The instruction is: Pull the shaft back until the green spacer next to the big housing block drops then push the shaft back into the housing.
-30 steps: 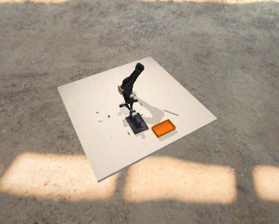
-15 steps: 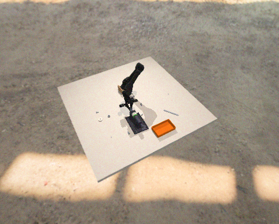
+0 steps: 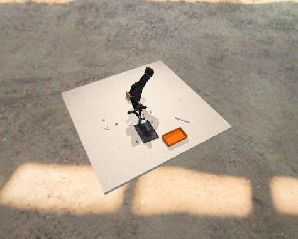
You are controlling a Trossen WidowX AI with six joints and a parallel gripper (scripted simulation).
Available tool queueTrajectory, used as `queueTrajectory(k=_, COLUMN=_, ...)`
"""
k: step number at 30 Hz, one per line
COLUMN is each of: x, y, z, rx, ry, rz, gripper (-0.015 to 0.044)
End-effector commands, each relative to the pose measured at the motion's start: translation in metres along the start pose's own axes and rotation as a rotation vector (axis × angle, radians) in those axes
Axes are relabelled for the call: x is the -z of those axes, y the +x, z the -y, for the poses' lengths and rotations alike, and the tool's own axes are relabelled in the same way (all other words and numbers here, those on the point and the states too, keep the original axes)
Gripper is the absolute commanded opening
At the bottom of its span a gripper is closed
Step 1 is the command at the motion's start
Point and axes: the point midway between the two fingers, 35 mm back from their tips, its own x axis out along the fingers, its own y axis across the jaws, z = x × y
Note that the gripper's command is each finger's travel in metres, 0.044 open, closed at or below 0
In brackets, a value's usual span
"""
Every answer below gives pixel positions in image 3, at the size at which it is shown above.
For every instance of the orange open tray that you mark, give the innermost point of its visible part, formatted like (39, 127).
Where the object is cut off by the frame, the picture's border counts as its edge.
(174, 136)

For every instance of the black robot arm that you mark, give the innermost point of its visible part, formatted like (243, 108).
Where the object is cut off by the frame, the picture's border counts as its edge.
(136, 89)

